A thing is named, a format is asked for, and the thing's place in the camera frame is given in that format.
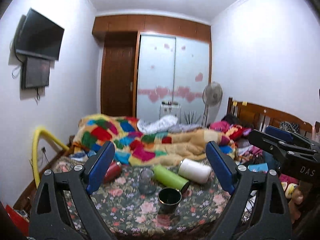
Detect dark green ceramic cup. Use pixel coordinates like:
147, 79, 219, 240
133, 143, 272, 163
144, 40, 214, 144
158, 187, 182, 214

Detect clear glass cup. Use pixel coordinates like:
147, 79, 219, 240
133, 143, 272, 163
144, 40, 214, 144
138, 169, 156, 195

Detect blue book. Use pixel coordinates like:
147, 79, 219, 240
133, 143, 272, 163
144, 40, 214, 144
248, 163, 268, 173

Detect wooden bed headboard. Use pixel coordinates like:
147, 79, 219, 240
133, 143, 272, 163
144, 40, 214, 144
227, 97, 319, 138

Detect red thermos bottle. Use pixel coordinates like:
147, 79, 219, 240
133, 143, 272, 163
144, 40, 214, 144
103, 161, 122, 184

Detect standing electric fan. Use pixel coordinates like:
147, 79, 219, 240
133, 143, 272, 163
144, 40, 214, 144
202, 82, 223, 127

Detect white thermos bottle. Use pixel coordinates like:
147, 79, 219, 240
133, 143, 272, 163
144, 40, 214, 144
177, 159, 212, 184

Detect floral tablecloth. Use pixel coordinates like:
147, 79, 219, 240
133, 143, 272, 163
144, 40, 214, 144
51, 155, 253, 238

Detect colourful patchwork blanket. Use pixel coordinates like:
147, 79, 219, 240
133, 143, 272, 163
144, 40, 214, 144
72, 114, 241, 166

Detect lime green bottle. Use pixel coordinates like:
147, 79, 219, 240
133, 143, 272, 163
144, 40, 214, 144
151, 165, 190, 193

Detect white striped cloth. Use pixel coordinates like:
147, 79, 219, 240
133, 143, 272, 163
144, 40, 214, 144
137, 115, 178, 134

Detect small white cabinet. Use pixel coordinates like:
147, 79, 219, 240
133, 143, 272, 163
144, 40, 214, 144
159, 101, 182, 122

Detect white sliding wardrobe doors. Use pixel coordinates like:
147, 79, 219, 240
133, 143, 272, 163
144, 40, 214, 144
136, 34, 210, 124

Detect wooden overhead cabinet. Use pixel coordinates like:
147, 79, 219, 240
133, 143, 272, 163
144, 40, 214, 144
92, 14, 211, 43

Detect brown wooden door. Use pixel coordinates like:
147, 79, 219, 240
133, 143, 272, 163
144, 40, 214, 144
100, 31, 138, 116

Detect yellow chair frame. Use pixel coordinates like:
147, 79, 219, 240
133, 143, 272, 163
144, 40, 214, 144
30, 126, 69, 188

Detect wall mounted black television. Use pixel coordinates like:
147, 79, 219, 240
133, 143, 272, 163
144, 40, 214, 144
15, 8, 65, 61

